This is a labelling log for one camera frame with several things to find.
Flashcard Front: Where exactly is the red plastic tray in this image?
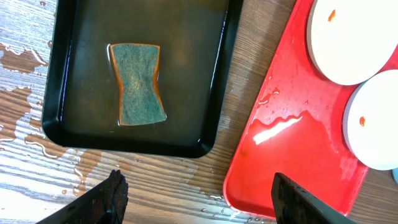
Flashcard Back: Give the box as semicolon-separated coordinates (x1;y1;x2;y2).
223;0;398;220

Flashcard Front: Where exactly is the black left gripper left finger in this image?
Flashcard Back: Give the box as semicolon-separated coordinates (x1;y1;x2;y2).
39;170;129;224

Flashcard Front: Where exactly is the white plate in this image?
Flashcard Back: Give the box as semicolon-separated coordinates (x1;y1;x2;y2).
307;0;397;85
343;70;397;170

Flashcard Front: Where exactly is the orange green scrub sponge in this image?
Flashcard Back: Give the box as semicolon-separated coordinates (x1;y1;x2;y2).
109;43;167;126

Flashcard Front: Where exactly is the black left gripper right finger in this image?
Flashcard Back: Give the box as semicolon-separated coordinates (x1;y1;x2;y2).
271;172;355;224

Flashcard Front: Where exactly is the black water tray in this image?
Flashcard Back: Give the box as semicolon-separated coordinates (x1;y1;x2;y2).
42;0;243;158

